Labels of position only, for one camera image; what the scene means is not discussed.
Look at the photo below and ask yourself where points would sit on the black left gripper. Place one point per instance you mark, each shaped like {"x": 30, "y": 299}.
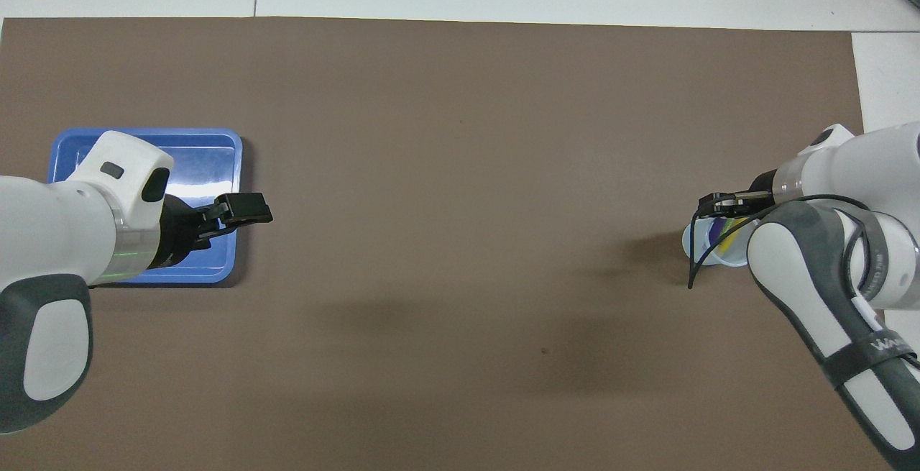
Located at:
{"x": 180, "y": 230}

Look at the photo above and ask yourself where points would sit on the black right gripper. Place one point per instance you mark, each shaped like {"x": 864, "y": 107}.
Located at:
{"x": 765, "y": 189}

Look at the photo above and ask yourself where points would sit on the purple pen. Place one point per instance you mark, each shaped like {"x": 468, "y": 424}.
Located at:
{"x": 716, "y": 230}

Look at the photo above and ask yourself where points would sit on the yellow pen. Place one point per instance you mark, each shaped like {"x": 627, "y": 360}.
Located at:
{"x": 729, "y": 242}

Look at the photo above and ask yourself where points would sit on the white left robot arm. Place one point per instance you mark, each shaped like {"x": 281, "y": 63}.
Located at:
{"x": 57, "y": 241}

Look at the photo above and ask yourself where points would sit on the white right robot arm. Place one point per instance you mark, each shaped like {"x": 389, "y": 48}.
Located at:
{"x": 848, "y": 169}

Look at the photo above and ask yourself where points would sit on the blue plastic tray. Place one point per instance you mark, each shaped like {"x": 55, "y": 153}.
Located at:
{"x": 208, "y": 154}

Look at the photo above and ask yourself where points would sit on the translucent plastic cup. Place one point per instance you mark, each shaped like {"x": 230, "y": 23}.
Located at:
{"x": 701, "y": 252}

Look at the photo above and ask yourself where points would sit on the brown table mat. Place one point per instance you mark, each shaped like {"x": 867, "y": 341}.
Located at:
{"x": 460, "y": 241}

